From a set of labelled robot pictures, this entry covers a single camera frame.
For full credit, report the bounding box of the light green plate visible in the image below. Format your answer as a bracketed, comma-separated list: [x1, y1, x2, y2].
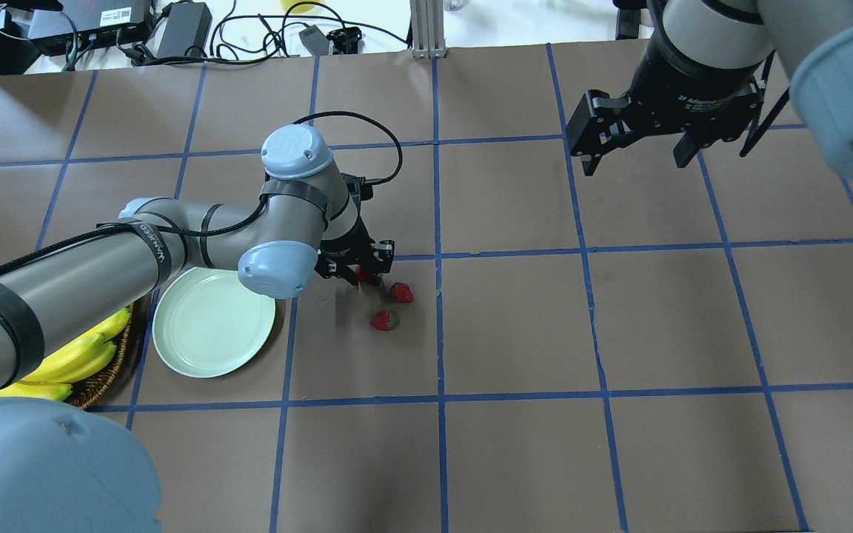
[151, 267, 275, 379]

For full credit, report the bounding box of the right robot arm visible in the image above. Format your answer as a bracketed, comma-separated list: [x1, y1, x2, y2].
[565, 1, 853, 180]

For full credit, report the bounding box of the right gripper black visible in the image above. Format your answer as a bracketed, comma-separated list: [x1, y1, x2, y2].
[565, 37, 764, 176]

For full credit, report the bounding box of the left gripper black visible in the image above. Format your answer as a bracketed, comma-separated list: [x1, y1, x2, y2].
[315, 222, 395, 286]

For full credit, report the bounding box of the black power adapter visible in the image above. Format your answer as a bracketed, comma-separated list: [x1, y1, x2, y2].
[155, 1, 213, 58]

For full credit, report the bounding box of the yellow tape roll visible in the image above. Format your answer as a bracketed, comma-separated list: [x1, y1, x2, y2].
[278, 0, 323, 15]

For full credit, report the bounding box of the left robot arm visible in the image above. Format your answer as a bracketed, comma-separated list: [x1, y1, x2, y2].
[0, 121, 394, 532]

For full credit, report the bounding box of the aluminium frame post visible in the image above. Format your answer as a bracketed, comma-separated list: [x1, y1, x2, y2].
[409, 0, 448, 58]

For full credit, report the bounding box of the wicker basket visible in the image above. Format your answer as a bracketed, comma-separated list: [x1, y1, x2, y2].
[64, 292, 156, 409]

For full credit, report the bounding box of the yellow banana bunch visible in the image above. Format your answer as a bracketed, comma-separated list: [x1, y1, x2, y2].
[0, 307, 132, 402]

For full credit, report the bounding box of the red strawberry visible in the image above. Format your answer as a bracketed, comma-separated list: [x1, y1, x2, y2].
[353, 265, 376, 286]
[388, 282, 415, 304]
[369, 309, 401, 332]

